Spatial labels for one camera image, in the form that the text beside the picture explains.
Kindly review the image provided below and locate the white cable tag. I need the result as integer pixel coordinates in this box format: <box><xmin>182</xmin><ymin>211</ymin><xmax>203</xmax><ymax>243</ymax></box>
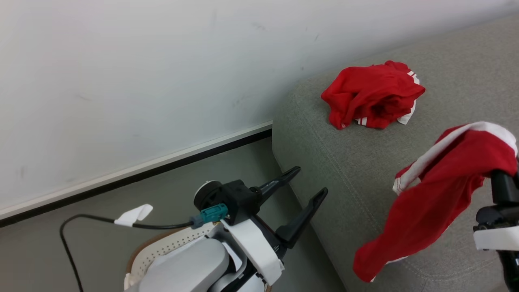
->
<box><xmin>114</xmin><ymin>204</ymin><xmax>154</xmax><ymax>227</ymax></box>

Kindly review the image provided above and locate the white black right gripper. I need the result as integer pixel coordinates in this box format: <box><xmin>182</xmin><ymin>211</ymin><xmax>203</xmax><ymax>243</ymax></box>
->
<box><xmin>474</xmin><ymin>170</ymin><xmax>519</xmax><ymax>251</ymax></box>

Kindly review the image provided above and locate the teal cable connector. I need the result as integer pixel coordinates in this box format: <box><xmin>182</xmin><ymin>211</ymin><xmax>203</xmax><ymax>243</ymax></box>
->
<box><xmin>191</xmin><ymin>204</ymin><xmax>229</xmax><ymax>229</ymax></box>

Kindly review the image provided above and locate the thin black cable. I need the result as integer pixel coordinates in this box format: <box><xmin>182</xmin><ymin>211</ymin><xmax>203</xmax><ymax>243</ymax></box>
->
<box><xmin>60</xmin><ymin>214</ymin><xmax>195</xmax><ymax>292</ymax></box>

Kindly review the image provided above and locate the grey fabric sofa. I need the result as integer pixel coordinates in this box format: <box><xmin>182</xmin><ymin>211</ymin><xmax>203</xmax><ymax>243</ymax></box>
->
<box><xmin>272</xmin><ymin>14</ymin><xmax>519</xmax><ymax>292</ymax></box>

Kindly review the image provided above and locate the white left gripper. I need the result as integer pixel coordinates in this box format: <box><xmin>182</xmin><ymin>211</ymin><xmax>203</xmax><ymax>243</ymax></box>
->
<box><xmin>221</xmin><ymin>166</ymin><xmax>328</xmax><ymax>286</ymax></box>

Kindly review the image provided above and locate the dark baseboard strip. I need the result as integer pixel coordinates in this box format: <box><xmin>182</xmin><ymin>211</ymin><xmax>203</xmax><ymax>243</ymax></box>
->
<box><xmin>0</xmin><ymin>129</ymin><xmax>273</xmax><ymax>228</ymax></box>

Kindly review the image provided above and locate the red garment with white trim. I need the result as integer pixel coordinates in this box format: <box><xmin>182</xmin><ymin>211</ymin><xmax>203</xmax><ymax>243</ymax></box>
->
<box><xmin>353</xmin><ymin>121</ymin><xmax>519</xmax><ymax>283</ymax></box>

